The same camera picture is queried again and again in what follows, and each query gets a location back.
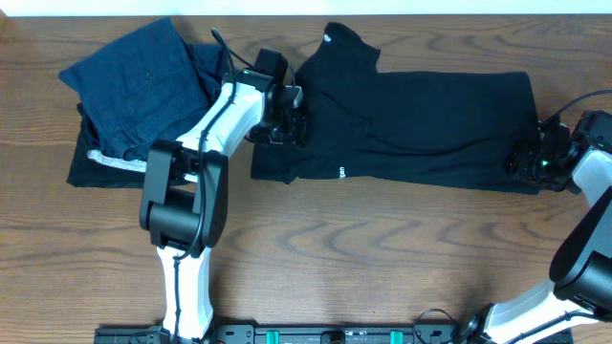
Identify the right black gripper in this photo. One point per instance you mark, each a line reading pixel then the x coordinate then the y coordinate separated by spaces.
pixel 521 162

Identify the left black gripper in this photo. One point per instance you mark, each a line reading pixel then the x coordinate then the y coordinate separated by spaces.
pixel 285 129

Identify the black polo shirt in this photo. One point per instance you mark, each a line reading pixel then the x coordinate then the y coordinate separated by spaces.
pixel 448 129

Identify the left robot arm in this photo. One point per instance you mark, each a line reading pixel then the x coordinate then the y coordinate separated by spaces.
pixel 186 185

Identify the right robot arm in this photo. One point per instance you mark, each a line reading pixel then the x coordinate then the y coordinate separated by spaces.
pixel 577 290

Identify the folded dark blue shorts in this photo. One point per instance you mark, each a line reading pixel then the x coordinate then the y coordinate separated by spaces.
pixel 144 86

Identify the folded black garment white stripe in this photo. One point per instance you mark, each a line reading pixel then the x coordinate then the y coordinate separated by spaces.
pixel 103 156

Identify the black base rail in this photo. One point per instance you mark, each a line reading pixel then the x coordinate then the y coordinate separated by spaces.
pixel 249 334

